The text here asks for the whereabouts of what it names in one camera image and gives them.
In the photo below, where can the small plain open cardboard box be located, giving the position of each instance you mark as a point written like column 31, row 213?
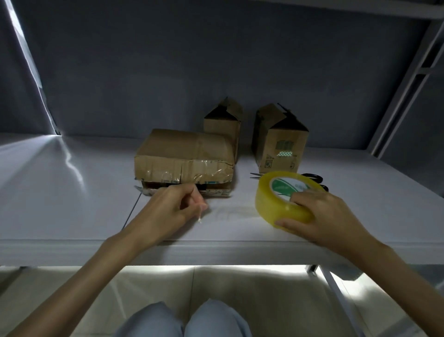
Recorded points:
column 223, row 125

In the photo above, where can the person's right leg blue jeans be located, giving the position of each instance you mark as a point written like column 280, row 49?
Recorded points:
column 218, row 319

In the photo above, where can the yellow packing tape roll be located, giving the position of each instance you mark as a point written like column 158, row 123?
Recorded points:
column 270, row 203

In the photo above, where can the white metal shelf upright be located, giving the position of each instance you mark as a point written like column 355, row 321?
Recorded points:
column 404, row 90

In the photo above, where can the person's leg blue jeans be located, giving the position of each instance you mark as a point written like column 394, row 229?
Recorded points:
column 218, row 319
column 152, row 321

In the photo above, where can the person's left thumb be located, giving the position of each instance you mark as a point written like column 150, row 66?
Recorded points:
column 194, row 210

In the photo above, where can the person's left forearm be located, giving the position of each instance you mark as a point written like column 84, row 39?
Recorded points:
column 79, row 284

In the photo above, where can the person's left leg blue jeans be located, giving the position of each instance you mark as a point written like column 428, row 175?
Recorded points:
column 152, row 321

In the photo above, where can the person's left hand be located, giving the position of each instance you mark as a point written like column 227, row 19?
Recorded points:
column 159, row 213

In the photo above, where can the open cardboard box green print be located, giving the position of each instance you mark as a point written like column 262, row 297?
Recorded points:
column 277, row 142

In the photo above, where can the person's right forearm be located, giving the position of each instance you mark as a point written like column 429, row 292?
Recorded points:
column 399, row 288

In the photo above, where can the large taped cardboard box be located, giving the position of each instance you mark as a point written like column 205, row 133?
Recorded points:
column 180, row 156

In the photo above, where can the person's right hand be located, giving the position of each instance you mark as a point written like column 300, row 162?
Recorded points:
column 333, row 225

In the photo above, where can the person's right thumb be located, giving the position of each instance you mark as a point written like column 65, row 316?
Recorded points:
column 291, row 224

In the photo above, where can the white metal shelf leg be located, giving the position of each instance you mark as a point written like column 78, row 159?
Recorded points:
column 338, row 298

